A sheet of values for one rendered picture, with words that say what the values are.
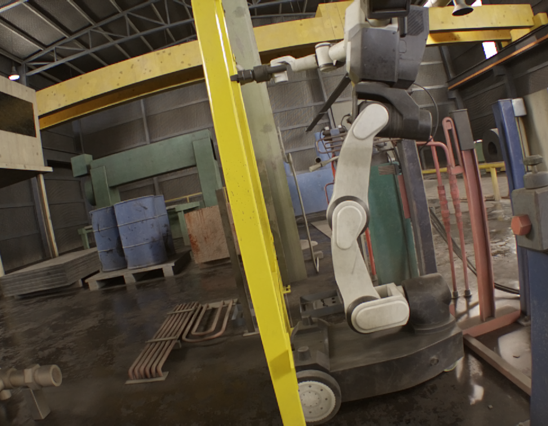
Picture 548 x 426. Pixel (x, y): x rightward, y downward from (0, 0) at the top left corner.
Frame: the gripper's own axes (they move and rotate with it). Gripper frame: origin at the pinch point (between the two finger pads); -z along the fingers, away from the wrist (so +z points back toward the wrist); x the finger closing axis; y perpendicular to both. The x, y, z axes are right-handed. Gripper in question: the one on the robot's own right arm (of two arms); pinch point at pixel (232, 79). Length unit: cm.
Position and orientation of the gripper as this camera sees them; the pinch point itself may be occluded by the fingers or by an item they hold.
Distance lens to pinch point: 206.2
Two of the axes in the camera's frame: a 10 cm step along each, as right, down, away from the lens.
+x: 0.2, 0.7, -10.0
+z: 9.8, -2.1, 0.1
